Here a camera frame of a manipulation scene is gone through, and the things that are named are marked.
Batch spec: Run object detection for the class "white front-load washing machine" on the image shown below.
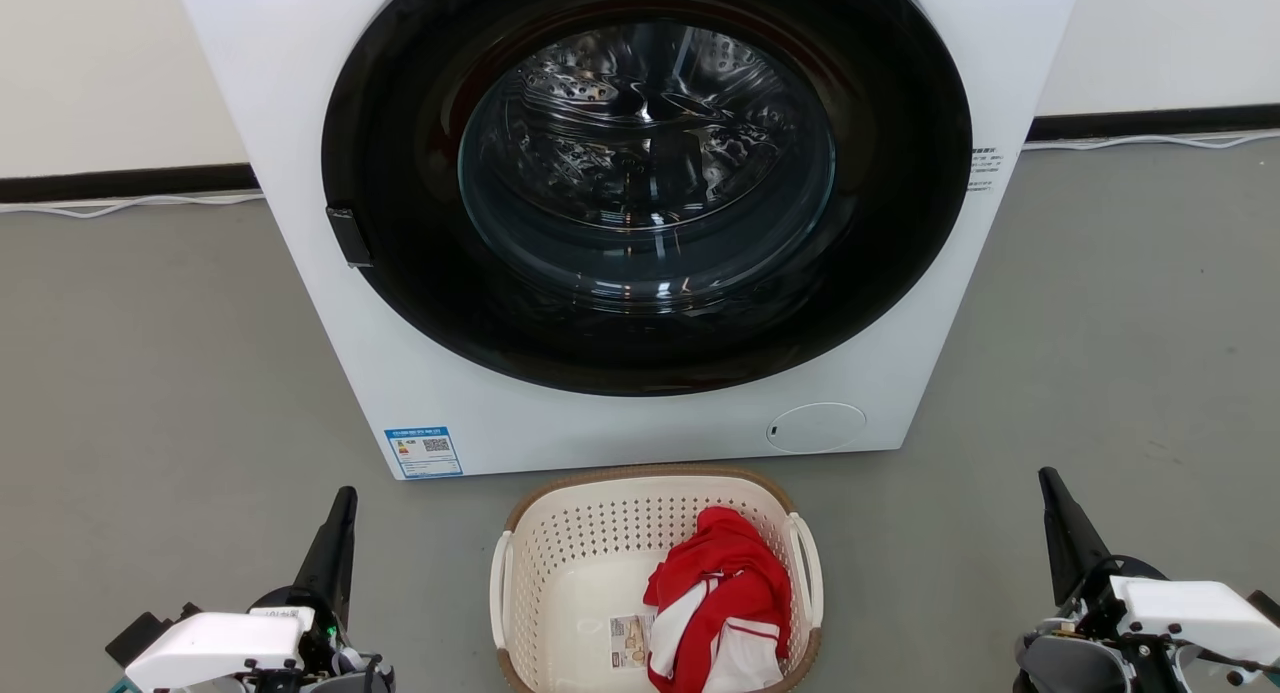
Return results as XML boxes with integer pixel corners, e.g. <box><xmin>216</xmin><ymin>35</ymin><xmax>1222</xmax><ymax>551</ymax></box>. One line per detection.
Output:
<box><xmin>170</xmin><ymin>0</ymin><xmax>1086</xmax><ymax>481</ymax></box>

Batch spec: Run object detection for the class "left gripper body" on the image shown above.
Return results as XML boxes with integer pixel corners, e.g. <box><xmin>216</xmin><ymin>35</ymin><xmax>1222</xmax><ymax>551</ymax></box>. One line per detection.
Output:
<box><xmin>250</xmin><ymin>585</ymin><xmax>351</xmax><ymax>679</ymax></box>

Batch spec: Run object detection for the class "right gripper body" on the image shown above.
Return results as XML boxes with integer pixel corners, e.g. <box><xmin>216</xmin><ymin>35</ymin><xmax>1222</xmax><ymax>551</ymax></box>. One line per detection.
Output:
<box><xmin>1055</xmin><ymin>555</ymin><xmax>1169</xmax><ymax>642</ymax></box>

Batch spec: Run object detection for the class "black washer door handle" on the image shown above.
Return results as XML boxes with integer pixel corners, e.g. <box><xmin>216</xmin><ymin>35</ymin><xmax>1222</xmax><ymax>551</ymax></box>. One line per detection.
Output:
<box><xmin>327</xmin><ymin>207</ymin><xmax>374</xmax><ymax>269</ymax></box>

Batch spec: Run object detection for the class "red and white garment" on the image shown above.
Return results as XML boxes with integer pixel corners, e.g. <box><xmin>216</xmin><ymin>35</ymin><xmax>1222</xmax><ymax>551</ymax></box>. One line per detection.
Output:
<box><xmin>643</xmin><ymin>506</ymin><xmax>794</xmax><ymax>693</ymax></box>

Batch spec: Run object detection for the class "small printed text sticker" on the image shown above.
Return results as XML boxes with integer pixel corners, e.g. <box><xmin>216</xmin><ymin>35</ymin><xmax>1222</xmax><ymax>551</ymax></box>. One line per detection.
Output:
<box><xmin>967</xmin><ymin>146</ymin><xmax>1005</xmax><ymax>193</ymax></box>

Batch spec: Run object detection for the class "cream perforated laundry basket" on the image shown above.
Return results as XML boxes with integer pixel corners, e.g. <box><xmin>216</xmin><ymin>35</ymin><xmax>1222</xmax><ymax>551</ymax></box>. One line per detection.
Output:
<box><xmin>489</xmin><ymin>464</ymin><xmax>825</xmax><ymax>693</ymax></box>

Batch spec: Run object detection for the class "round white filter cover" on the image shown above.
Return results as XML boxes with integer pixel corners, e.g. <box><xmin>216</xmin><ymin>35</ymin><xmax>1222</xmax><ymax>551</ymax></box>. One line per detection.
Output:
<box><xmin>767</xmin><ymin>403</ymin><xmax>868</xmax><ymax>454</ymax></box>

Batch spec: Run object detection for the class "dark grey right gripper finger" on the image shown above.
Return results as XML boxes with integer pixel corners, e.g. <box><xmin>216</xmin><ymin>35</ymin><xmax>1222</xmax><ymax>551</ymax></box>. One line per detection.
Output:
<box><xmin>1038</xmin><ymin>467</ymin><xmax>1086</xmax><ymax>608</ymax></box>
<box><xmin>1048</xmin><ymin>467</ymin><xmax>1113</xmax><ymax>586</ymax></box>

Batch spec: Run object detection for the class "blue energy label sticker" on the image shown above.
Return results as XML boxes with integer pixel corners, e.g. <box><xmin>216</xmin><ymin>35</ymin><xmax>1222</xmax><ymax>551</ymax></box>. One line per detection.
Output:
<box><xmin>384</xmin><ymin>427</ymin><xmax>464</xmax><ymax>479</ymax></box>

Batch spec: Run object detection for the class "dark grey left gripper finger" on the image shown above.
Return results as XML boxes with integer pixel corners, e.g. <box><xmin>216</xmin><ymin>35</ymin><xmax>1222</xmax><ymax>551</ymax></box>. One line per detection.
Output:
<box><xmin>290</xmin><ymin>489</ymin><xmax>348</xmax><ymax>604</ymax></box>
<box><xmin>322</xmin><ymin>486</ymin><xmax>359</xmax><ymax>626</ymax></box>

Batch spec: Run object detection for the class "white floor cable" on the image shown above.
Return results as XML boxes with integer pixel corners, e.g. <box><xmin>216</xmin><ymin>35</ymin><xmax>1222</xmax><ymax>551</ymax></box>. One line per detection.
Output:
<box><xmin>1022</xmin><ymin>129</ymin><xmax>1280</xmax><ymax>152</ymax></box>
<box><xmin>0</xmin><ymin>191</ymin><xmax>267</xmax><ymax>220</ymax></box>

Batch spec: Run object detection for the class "black round glass washer door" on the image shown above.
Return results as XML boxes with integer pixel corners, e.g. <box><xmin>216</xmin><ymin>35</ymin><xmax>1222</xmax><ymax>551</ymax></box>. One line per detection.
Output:
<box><xmin>321</xmin><ymin>0</ymin><xmax>973</xmax><ymax>397</ymax></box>

